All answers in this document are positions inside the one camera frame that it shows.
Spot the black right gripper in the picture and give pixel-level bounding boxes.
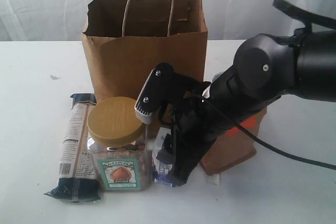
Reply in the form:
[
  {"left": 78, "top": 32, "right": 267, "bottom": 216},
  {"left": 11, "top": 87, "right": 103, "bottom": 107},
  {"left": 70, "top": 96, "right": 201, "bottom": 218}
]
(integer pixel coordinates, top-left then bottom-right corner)
[{"left": 156, "top": 63, "right": 215, "bottom": 186}]

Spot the small blue white milk carton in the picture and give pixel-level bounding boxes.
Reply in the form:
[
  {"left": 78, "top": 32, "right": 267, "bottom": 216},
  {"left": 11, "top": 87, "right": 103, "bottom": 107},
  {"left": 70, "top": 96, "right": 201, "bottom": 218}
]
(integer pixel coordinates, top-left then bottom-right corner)
[{"left": 152, "top": 127, "right": 175, "bottom": 187}]

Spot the nut jar with yellow lid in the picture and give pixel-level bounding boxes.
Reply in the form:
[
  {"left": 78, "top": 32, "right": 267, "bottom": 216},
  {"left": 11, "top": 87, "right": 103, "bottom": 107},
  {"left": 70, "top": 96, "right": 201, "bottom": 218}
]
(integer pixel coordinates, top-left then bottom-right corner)
[{"left": 87, "top": 97, "right": 151, "bottom": 191}]

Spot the brown pouch with orange label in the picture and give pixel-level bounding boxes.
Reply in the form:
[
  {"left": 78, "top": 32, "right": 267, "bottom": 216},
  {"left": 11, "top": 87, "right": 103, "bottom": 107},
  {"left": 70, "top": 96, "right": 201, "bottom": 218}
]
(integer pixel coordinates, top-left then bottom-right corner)
[{"left": 199, "top": 104, "right": 268, "bottom": 176}]

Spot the large brown paper bag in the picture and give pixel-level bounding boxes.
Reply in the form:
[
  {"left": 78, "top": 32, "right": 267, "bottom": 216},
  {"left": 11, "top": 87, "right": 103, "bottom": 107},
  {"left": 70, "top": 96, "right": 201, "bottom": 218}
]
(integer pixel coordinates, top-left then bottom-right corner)
[{"left": 81, "top": 0, "right": 208, "bottom": 102}]

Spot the white crumpled pellet right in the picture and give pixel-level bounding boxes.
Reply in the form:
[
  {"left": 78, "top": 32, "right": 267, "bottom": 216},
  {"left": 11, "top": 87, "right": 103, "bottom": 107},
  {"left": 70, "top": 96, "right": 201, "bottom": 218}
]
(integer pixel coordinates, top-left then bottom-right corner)
[{"left": 208, "top": 174, "right": 221, "bottom": 185}]

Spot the dark noodle packet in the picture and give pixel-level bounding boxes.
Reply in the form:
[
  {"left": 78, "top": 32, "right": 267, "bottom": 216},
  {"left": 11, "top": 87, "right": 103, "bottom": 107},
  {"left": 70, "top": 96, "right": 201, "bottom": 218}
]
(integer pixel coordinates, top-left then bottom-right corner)
[{"left": 44, "top": 93, "right": 101, "bottom": 204}]

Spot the white paper scrap on table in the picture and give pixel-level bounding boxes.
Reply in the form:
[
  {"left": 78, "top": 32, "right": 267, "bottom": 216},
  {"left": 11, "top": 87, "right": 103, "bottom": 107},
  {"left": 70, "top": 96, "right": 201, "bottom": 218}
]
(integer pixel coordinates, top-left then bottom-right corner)
[{"left": 50, "top": 74, "right": 60, "bottom": 80}]

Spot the black cable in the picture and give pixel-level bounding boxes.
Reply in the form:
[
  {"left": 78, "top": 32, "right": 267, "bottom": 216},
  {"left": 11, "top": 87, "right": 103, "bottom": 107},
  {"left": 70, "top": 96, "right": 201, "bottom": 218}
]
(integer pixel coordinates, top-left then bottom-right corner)
[{"left": 191, "top": 94, "right": 336, "bottom": 171}]

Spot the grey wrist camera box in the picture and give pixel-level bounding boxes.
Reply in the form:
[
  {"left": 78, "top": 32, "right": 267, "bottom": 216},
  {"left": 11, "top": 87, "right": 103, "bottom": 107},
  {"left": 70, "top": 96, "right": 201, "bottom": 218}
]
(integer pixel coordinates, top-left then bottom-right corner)
[{"left": 134, "top": 69, "right": 162, "bottom": 125}]

